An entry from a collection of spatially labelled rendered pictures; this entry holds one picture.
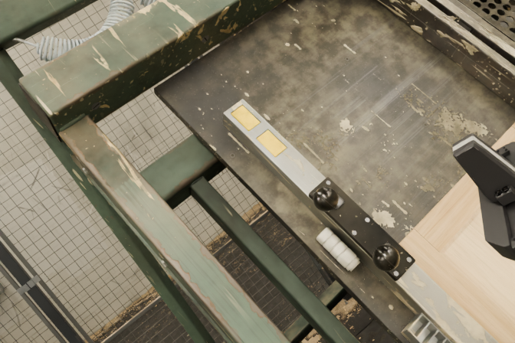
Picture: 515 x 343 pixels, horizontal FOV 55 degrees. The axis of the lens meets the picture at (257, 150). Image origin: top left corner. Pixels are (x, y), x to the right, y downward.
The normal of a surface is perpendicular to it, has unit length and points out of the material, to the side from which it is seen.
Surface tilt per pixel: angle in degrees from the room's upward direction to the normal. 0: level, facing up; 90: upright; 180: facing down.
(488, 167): 100
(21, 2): 90
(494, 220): 16
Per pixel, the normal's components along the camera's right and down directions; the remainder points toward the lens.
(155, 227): 0.09, -0.47
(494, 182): -0.26, 0.59
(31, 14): 0.44, -0.04
